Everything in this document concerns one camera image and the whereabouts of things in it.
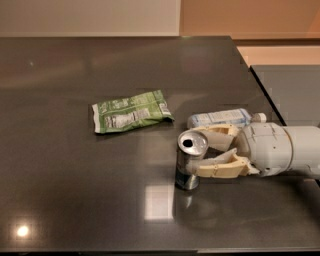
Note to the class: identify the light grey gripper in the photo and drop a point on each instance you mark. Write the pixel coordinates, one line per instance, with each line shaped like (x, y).
(266, 148)

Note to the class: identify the silver blue redbull can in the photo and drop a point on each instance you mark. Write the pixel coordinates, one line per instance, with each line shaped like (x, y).
(191, 145)

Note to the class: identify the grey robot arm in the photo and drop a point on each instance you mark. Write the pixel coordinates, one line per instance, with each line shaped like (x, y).
(305, 141)

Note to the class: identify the clear plastic water bottle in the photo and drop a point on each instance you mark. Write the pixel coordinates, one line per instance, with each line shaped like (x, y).
(239, 117)

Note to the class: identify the green snack bag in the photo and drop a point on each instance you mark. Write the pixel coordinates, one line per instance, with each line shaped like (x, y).
(125, 114)

